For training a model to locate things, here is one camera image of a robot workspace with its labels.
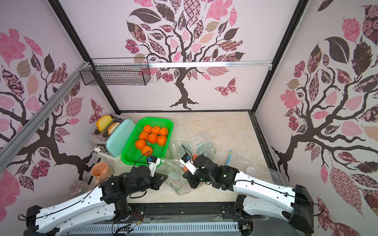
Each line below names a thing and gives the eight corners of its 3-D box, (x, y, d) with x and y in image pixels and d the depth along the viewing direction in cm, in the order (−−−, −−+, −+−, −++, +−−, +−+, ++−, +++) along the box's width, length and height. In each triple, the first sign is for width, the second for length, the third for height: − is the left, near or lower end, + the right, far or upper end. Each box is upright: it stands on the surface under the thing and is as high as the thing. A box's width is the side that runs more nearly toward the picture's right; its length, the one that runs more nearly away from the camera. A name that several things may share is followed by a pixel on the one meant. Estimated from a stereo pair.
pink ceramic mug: (102, 186, 84) (94, 181, 77) (97, 172, 89) (89, 166, 82) (116, 178, 87) (109, 172, 80) (110, 165, 92) (103, 158, 85)
